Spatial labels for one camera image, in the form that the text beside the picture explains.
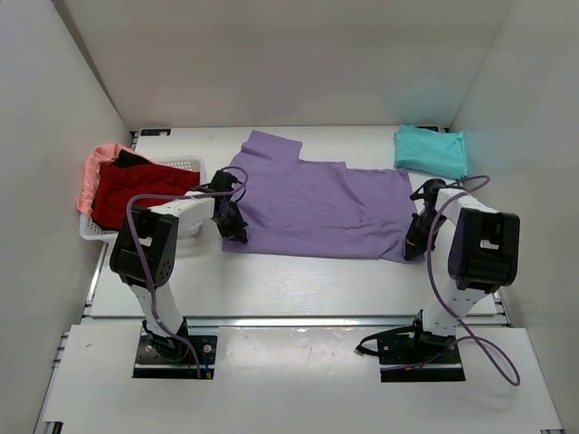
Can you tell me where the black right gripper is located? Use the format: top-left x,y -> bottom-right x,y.
404,211 -> 448,261

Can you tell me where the purple t shirt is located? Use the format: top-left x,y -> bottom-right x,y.
222,130 -> 416,262

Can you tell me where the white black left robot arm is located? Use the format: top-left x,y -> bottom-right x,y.
109,166 -> 249,363

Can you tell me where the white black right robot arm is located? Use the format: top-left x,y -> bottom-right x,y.
403,179 -> 520,363

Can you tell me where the folded teal t shirt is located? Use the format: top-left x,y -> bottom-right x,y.
394,125 -> 469,179

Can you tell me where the red t shirt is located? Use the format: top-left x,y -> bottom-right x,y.
90,164 -> 201,231

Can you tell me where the black garment in basket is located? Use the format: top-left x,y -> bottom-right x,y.
110,150 -> 154,169

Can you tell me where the white plastic laundry basket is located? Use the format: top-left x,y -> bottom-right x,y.
80,156 -> 208,254

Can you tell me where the pink t shirt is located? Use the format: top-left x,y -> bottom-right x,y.
76,143 -> 137,216

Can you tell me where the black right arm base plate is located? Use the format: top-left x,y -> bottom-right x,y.
355,318 -> 466,383

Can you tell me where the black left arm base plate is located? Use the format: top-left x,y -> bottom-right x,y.
132,335 -> 218,381

